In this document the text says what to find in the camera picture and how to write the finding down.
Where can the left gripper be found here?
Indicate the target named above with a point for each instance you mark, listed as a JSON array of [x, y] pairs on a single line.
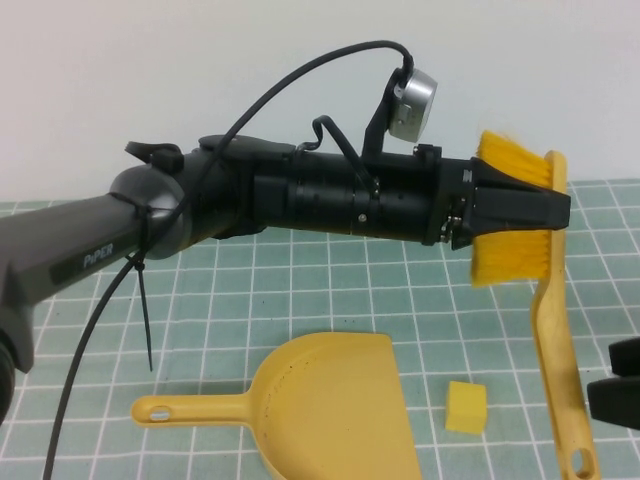
[[405, 200]]

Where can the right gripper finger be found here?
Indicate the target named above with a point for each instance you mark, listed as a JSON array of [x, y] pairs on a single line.
[[617, 400], [627, 357]]

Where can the yellow hand brush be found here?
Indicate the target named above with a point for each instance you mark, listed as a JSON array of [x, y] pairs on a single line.
[[555, 325]]

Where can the small yellow foam cube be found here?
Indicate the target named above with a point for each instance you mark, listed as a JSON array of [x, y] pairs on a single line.
[[466, 407]]

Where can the yellow plastic dustpan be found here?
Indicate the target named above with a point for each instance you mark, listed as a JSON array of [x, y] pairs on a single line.
[[340, 415]]

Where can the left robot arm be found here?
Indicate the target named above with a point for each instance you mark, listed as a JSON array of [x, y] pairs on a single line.
[[75, 235]]

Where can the black zip tie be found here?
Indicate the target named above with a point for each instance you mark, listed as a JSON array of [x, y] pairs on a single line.
[[145, 310]]

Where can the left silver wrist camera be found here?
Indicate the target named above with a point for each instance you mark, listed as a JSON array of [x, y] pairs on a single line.
[[415, 100]]

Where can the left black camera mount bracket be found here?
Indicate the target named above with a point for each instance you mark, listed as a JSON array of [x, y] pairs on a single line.
[[374, 135]]

